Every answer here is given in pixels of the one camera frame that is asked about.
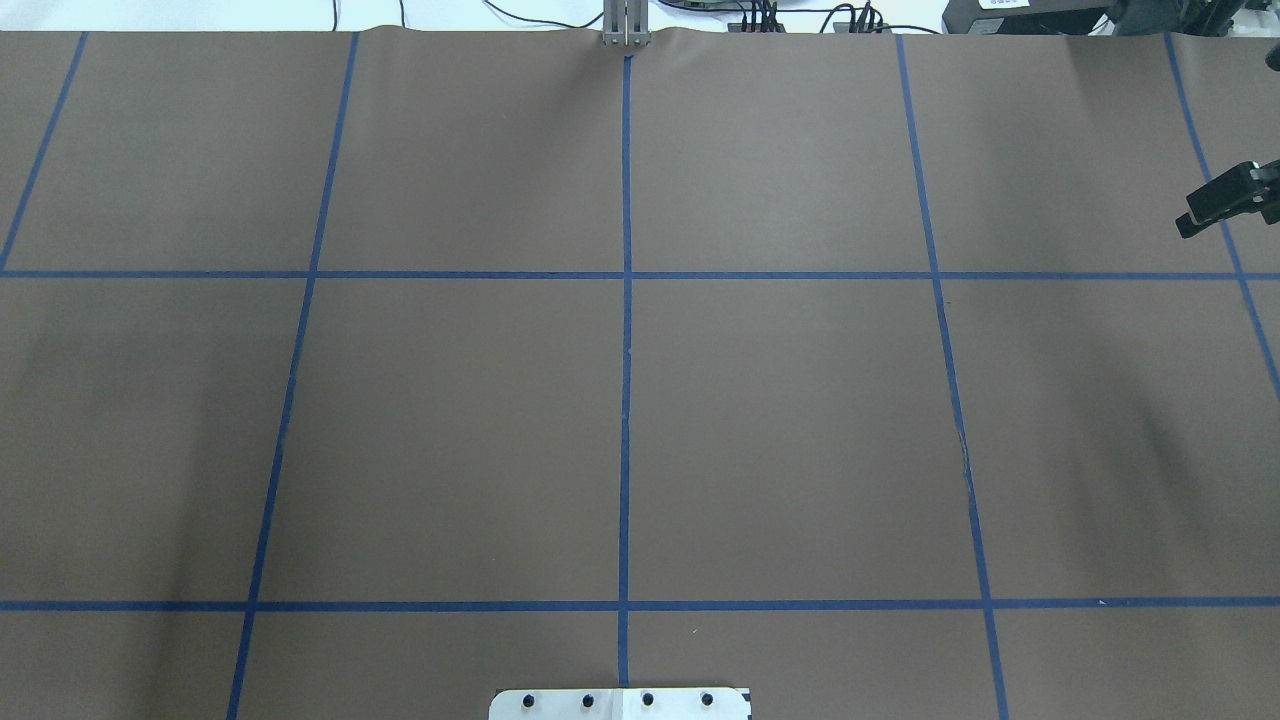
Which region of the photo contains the aluminium frame post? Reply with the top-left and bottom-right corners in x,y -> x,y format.
602,0 -> 652,47

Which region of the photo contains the white mounting base plate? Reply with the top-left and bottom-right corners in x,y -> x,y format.
486,687 -> 753,719

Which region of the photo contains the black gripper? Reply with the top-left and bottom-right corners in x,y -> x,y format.
1175,160 -> 1279,240

